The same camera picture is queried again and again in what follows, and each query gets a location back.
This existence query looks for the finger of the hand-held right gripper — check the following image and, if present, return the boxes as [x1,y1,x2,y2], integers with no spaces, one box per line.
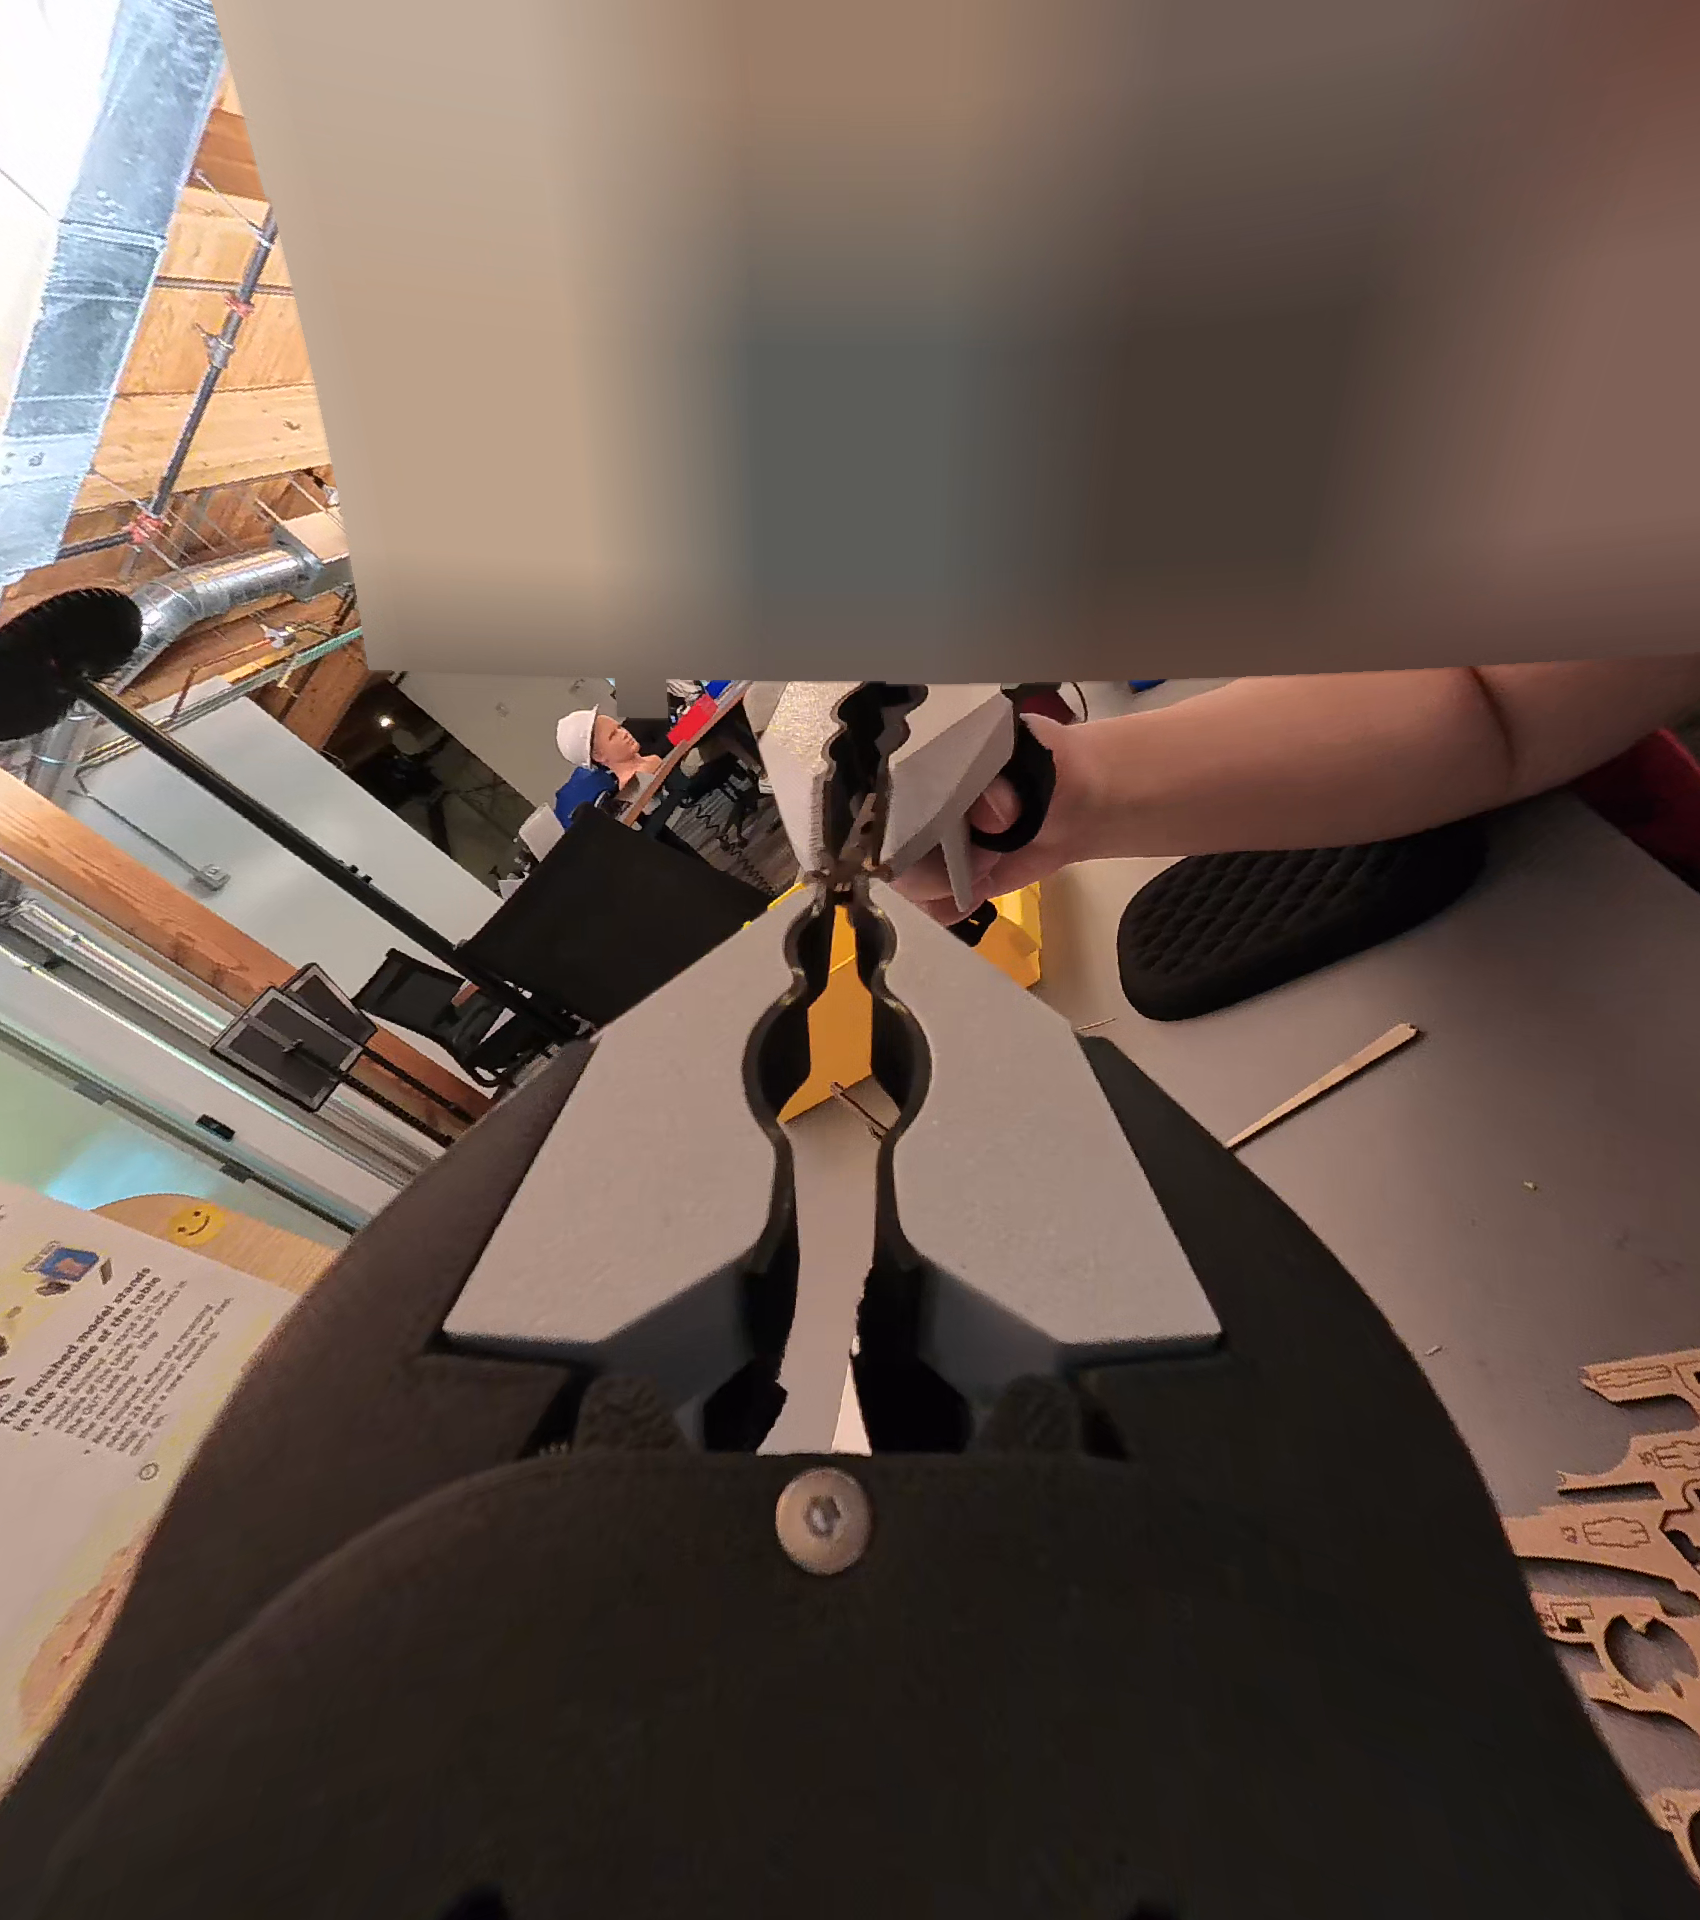
[765,682,856,884]
[865,686,1022,884]

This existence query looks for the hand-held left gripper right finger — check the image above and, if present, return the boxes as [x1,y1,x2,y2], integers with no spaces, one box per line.
[851,884,1221,1453]

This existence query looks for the model instruction booklet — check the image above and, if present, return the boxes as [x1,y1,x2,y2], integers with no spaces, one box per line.
[0,1152,342,1894]

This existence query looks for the silver rectangular air duct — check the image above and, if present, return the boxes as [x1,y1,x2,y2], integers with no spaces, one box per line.
[0,0,231,719]

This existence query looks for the black framed marker card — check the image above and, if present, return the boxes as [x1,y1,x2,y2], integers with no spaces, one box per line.
[209,965,384,1113]

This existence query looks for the black mesh wrist rest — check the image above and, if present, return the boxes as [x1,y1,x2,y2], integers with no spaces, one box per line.
[1112,816,1491,1023]

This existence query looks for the laser-cut wooden part sheet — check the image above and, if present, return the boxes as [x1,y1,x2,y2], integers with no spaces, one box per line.
[1511,1336,1700,1920]

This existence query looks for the person's right forearm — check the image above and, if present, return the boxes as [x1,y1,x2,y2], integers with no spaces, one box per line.
[1077,663,1527,875]

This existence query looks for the silver flexible round duct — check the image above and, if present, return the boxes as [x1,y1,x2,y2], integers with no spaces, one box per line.
[113,544,354,678]

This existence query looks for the yellow plastic bin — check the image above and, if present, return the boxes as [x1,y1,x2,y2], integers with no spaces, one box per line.
[773,884,1047,1125]

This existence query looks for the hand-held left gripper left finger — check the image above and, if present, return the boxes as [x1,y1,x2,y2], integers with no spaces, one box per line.
[443,884,812,1453]

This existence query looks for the person's right hand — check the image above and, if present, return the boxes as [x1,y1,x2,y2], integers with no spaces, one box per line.
[888,731,1097,930]

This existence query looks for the black stand pole with disc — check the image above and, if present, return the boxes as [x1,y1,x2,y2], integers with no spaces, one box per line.
[0,581,604,1059]

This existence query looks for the flat wooden stick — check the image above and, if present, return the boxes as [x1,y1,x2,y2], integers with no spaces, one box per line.
[1221,1023,1425,1152]

